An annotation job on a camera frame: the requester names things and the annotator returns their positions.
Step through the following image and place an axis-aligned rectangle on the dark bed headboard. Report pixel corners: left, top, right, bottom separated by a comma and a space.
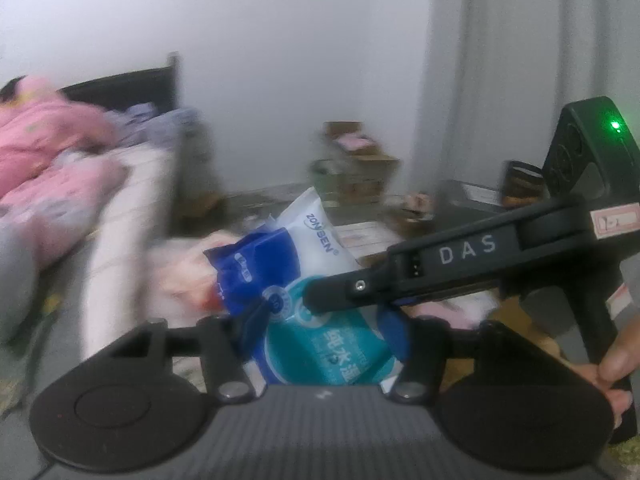
59, 51, 182, 116

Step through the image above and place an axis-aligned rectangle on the brown round container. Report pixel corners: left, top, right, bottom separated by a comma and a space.
501, 160, 547, 209

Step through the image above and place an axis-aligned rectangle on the stack of cardboard boxes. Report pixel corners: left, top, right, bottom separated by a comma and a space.
307, 120, 402, 203

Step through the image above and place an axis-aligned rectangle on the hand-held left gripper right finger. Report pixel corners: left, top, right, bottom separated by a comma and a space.
375, 304, 561, 406

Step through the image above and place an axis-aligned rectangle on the purple patterned cloth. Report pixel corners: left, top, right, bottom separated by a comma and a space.
106, 101, 198, 147

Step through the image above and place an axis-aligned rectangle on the grey-green flowered quilt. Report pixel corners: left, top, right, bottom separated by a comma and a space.
0, 217, 43, 343

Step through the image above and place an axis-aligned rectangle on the pink and grey printed quilt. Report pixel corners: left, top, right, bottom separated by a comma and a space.
0, 74, 128, 273

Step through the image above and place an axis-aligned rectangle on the blue wet wipes pack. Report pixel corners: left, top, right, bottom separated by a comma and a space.
202, 226, 417, 387

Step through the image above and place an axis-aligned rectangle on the white wipes pack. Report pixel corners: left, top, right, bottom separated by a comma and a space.
272, 186, 364, 282

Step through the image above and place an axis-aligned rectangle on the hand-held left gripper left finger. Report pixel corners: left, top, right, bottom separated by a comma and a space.
107, 304, 272, 404

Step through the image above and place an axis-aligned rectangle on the grey box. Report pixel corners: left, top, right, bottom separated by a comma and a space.
439, 179, 507, 233

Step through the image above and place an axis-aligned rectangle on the person's right hand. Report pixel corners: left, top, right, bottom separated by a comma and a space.
564, 327, 640, 432

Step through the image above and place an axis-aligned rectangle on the pink cloth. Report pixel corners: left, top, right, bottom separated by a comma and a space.
144, 231, 233, 313

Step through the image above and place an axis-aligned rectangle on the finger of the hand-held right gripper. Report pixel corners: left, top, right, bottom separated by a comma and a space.
302, 255, 401, 319

